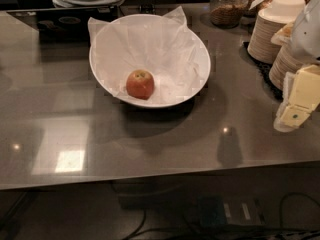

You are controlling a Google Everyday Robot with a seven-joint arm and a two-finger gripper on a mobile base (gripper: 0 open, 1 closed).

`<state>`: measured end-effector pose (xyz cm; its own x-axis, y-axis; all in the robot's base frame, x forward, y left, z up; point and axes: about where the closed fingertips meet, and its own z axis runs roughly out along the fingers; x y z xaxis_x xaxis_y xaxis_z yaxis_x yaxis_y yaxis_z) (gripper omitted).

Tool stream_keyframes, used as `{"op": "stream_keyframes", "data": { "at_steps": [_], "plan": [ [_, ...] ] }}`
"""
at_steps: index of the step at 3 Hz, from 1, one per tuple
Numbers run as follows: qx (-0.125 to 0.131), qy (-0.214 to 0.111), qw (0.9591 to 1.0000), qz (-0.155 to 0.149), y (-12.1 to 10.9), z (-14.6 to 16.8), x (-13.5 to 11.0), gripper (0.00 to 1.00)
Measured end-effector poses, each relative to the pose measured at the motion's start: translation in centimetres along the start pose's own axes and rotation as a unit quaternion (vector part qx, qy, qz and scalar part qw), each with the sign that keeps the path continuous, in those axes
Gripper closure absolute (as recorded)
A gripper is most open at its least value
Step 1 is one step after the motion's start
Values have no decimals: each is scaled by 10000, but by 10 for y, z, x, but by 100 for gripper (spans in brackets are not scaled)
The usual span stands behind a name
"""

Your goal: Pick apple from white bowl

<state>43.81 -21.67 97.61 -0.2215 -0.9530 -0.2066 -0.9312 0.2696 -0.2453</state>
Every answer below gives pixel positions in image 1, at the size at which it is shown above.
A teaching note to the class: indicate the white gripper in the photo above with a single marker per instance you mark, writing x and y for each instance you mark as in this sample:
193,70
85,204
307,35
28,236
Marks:
307,34

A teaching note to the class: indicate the red apple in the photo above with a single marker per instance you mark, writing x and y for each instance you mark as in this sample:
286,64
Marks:
140,84

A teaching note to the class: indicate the white bowl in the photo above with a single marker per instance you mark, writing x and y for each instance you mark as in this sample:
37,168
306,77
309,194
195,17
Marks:
200,64

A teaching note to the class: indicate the front stack of paper bowls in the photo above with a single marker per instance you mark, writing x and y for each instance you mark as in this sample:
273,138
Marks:
283,63

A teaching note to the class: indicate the stack of paper bowls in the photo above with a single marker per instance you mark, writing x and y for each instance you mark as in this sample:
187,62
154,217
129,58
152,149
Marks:
269,20
283,63

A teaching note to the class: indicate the black tray mat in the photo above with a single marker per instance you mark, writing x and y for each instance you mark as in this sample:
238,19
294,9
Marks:
264,70

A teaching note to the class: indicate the rear stack of paper bowls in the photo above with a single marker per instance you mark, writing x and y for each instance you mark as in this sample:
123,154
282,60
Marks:
269,20

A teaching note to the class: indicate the glass jar with cereal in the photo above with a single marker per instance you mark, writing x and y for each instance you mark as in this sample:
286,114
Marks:
227,13

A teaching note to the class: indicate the white paper liner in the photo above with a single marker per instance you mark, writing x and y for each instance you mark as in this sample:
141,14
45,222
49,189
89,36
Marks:
146,47

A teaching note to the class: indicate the dark box under table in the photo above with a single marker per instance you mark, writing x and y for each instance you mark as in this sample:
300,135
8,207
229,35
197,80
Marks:
218,211

